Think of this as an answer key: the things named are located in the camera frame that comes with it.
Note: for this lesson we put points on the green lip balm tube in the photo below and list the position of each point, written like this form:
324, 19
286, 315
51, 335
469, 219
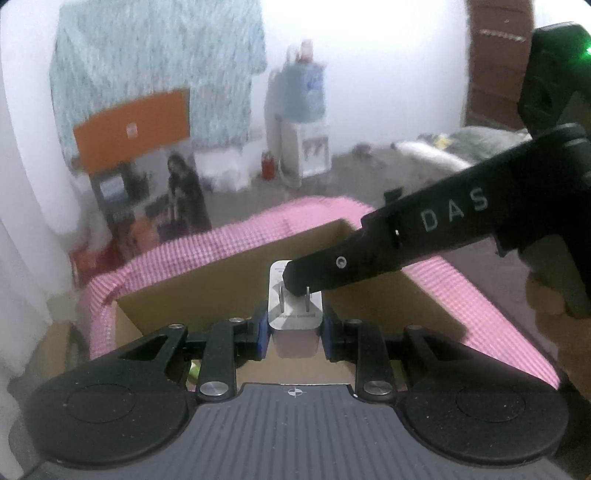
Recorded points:
195, 371

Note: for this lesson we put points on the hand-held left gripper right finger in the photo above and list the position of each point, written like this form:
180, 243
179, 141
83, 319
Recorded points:
328, 339

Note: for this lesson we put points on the blue floral cloth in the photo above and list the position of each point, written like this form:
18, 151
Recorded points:
161, 46

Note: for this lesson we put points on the person's right hand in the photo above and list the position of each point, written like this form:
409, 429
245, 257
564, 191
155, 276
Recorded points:
545, 304

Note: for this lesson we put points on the red box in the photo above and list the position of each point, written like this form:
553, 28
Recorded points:
94, 261

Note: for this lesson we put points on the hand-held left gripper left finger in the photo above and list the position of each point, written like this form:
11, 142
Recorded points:
262, 339

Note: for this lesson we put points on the pink checked tablecloth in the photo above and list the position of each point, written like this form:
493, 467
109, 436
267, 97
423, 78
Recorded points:
461, 295

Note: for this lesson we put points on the blue water bottle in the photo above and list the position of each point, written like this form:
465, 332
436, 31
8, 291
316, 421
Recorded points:
302, 92

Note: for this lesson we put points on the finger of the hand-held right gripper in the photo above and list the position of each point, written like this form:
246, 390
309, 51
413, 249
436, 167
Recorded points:
351, 263

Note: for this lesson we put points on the small pale bottle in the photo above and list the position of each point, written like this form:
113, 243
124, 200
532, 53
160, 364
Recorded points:
307, 51

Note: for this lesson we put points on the printed carton with orange flap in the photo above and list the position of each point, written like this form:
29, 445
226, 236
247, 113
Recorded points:
134, 129

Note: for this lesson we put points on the red canister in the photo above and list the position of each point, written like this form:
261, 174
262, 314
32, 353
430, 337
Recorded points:
268, 166

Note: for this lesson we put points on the brown cardboard box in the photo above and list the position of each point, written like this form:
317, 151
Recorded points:
221, 286

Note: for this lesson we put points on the white water dispenser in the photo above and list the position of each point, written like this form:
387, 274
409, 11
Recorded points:
295, 147

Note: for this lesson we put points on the white charger plug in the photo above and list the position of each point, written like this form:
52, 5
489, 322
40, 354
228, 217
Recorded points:
295, 318

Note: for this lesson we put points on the white curtain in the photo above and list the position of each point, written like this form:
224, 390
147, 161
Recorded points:
27, 184

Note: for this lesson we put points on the white plastic bag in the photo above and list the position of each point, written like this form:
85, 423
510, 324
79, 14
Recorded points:
226, 173

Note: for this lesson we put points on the brown wooden door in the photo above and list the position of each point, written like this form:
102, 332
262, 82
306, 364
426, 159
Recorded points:
498, 69

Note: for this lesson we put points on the grey-green blanket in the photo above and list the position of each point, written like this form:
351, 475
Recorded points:
480, 138

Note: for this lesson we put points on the white fluffy cushion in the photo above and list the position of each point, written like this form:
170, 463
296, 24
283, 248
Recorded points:
429, 154

